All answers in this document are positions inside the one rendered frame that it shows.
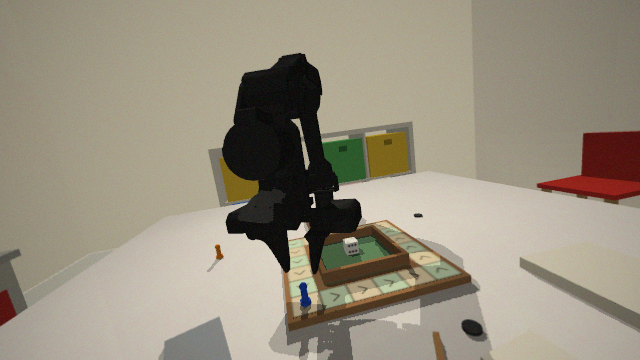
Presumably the orange game pawn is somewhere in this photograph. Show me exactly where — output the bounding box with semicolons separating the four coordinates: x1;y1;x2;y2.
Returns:
215;244;223;259

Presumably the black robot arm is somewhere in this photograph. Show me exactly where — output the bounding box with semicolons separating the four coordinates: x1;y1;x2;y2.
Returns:
222;53;339;243

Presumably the square wooden board game track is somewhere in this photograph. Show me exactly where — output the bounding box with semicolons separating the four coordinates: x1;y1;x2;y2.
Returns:
283;220;471;331

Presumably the blue pawn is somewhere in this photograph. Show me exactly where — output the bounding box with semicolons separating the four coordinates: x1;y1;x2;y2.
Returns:
299;282;311;307

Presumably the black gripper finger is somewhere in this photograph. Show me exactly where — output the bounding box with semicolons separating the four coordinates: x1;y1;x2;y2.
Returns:
304;229;330;274
261;232;290;273

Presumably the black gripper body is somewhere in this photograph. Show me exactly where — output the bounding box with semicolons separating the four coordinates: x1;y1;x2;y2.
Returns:
226;164;362;234

